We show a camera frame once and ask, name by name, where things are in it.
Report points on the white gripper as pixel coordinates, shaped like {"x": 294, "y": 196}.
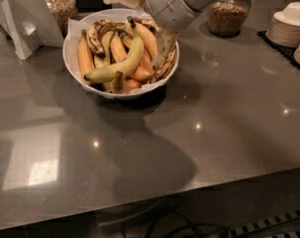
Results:
{"x": 163, "y": 6}

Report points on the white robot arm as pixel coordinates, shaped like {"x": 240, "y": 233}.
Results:
{"x": 197, "y": 5}

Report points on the orange banana upper right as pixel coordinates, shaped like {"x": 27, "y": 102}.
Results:
{"x": 143, "y": 40}

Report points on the orange banana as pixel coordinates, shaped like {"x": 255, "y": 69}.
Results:
{"x": 143, "y": 40}
{"x": 85, "y": 58}
{"x": 117, "y": 48}

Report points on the long yellow-green banana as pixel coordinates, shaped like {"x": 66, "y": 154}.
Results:
{"x": 127, "y": 65}

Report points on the orange banana centre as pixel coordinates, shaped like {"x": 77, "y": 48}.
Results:
{"x": 117, "y": 48}

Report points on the spotted brown banana right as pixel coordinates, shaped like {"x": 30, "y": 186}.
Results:
{"x": 162, "y": 70}

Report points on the spotted banana upper left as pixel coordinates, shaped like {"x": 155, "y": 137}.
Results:
{"x": 95, "y": 33}

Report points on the short banana at front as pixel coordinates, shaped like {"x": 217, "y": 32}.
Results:
{"x": 121, "y": 86}

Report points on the orange banana at left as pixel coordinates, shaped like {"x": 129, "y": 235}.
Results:
{"x": 85, "y": 58}

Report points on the glass jar right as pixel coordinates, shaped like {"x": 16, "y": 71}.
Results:
{"x": 226, "y": 17}

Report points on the glass jar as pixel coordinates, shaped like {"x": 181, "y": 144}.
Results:
{"x": 63, "y": 10}
{"x": 226, "y": 17}

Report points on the glass jar left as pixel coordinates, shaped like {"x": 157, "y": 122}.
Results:
{"x": 63, "y": 10}

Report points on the white sign holder left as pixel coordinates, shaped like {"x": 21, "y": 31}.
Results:
{"x": 30, "y": 24}

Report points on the stack of white bowls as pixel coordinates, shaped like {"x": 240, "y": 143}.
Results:
{"x": 284, "y": 27}

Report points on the black mat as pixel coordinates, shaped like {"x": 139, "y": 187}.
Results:
{"x": 287, "y": 53}

